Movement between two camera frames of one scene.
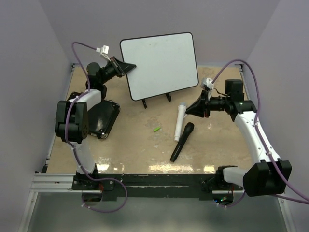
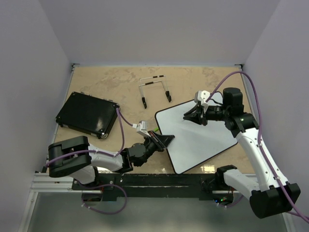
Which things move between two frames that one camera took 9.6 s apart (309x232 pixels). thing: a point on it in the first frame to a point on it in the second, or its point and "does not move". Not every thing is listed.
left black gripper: (123, 67) to (161, 141)
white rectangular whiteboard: (164, 64) to (193, 143)
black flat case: (102, 118) does not move
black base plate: (147, 186) does not move
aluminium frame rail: (47, 182) does not move
